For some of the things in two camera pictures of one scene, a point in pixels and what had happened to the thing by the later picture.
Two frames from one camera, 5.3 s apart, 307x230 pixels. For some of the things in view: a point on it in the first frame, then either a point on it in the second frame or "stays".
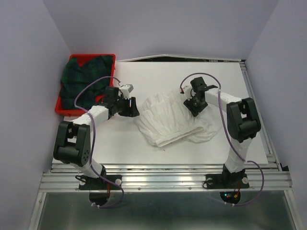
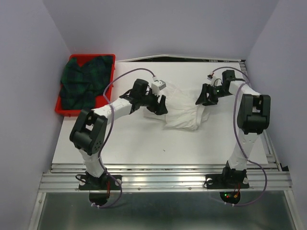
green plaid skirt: (76, 77) stays
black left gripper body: (123, 106) to (149, 100)
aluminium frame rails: (79, 178) stays
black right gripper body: (195, 106) to (216, 92)
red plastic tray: (82, 59) stays
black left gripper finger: (134, 111) to (161, 109)
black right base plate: (226, 181) stays
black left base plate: (91, 183) stays
